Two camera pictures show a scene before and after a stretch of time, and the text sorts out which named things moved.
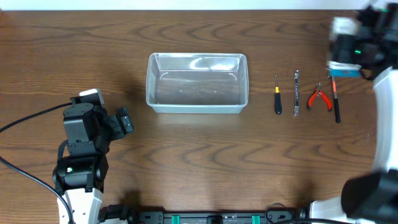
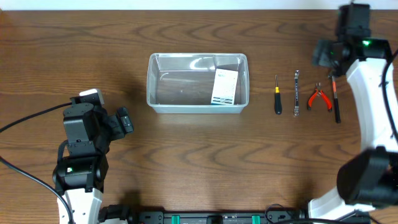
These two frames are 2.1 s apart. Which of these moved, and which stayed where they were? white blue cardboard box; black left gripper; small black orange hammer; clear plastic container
Moved: white blue cardboard box
Stayed: black left gripper; clear plastic container; small black orange hammer
